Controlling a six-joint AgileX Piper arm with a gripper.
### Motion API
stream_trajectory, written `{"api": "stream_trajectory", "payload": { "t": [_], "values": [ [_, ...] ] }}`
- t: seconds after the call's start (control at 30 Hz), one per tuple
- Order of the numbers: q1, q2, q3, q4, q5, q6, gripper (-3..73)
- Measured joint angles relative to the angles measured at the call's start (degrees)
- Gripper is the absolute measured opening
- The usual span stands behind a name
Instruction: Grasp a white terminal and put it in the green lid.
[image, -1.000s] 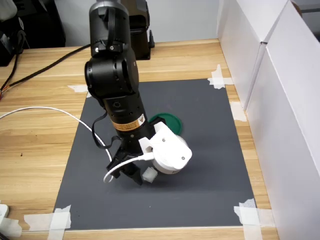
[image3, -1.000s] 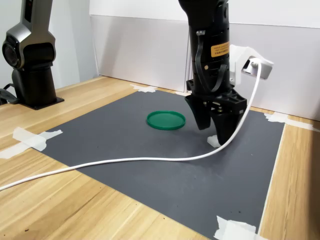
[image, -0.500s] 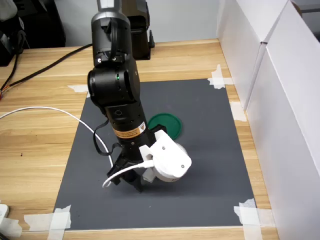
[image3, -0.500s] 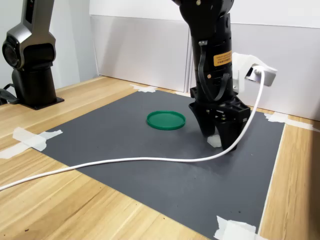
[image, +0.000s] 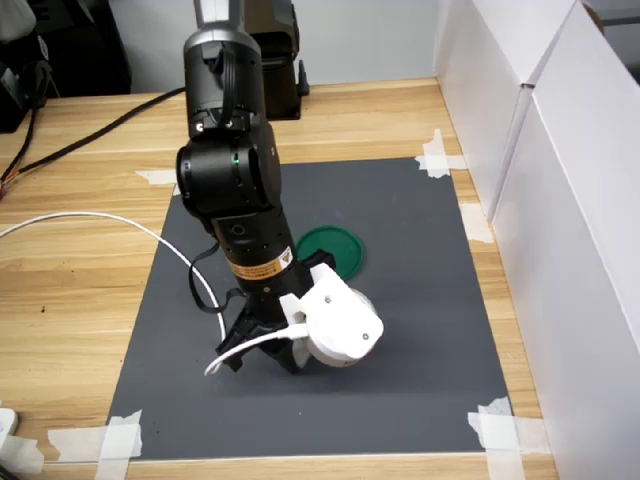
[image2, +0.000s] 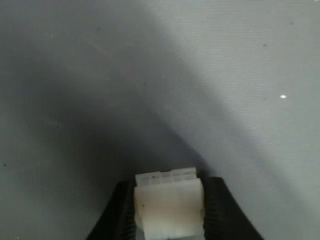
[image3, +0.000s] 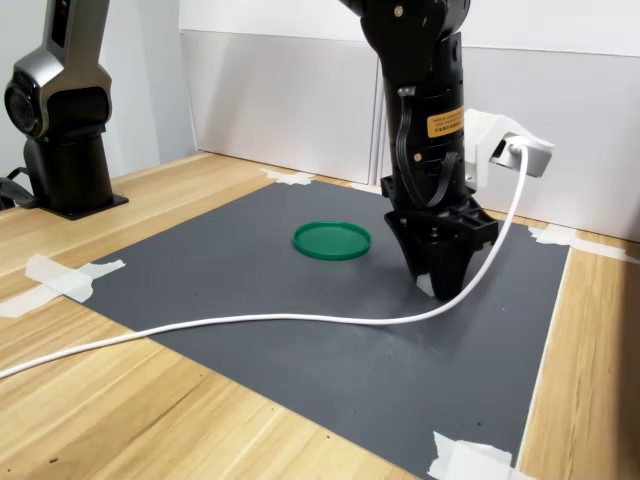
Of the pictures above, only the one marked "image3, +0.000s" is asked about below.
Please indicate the round green plastic lid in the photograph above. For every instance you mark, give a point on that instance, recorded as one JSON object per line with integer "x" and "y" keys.
{"x": 332, "y": 241}

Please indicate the white tape piece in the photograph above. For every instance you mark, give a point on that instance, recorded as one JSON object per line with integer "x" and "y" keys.
{"x": 287, "y": 177}
{"x": 575, "y": 241}
{"x": 60, "y": 282}
{"x": 470, "y": 462}

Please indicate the dark grey mat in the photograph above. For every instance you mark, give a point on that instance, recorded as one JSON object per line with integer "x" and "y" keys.
{"x": 300, "y": 375}

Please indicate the white camera box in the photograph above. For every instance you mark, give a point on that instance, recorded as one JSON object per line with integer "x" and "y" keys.
{"x": 492, "y": 145}

